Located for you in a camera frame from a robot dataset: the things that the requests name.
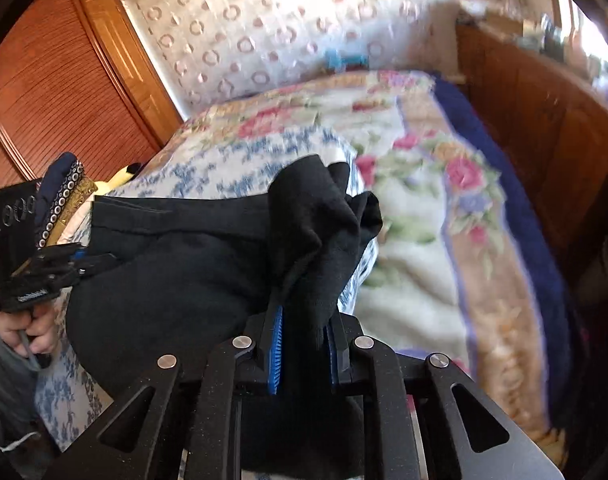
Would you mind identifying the person's left hand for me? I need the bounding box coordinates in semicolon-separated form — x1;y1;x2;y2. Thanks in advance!
0;302;58;358

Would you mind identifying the blue toy on nightstand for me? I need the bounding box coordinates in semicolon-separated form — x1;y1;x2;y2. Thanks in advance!
325;50;369;74

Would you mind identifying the black garment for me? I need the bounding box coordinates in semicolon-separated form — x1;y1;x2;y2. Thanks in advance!
65;154;384;480

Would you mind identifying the blue floral bed sheet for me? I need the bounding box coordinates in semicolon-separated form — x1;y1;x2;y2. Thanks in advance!
34;127;366;451

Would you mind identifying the person's left forearm sleeve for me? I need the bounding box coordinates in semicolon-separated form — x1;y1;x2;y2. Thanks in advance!
0;337;60;479

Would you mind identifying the navy circle-patterned folded cloth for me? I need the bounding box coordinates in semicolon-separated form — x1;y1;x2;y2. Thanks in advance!
34;160;84;249

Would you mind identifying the wooden wardrobe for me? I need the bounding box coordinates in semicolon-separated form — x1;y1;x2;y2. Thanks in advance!
0;0;182;188

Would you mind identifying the pink floral blanket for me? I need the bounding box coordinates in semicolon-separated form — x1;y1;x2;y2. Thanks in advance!
159;72;570;462

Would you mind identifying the yellow folded cloth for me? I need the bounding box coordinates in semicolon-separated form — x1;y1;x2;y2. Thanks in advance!
46;162;141;246

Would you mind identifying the circle-patterned sheer curtain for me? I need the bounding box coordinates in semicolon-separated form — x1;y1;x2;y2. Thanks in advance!
125;0;458;116

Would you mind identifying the folded navy blue cloth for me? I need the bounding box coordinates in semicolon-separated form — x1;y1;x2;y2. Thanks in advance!
34;152;78;230

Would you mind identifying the wooden low cabinet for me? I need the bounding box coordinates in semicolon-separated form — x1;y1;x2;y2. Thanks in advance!
456;13;608;254

